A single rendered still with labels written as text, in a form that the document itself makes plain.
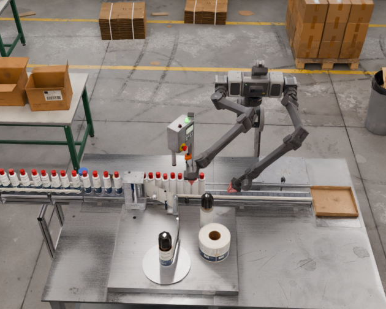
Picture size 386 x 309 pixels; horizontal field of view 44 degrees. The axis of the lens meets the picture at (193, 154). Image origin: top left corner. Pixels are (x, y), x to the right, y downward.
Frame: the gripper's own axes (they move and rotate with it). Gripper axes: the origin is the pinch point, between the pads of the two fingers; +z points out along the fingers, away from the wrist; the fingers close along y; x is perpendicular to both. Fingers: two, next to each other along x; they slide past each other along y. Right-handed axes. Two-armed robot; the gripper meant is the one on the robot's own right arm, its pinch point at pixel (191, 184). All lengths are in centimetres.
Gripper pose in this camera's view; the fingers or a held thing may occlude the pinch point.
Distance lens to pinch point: 309.8
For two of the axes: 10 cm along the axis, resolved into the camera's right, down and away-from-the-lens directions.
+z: -0.1, 7.4, 6.7
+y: 10.0, 0.1, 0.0
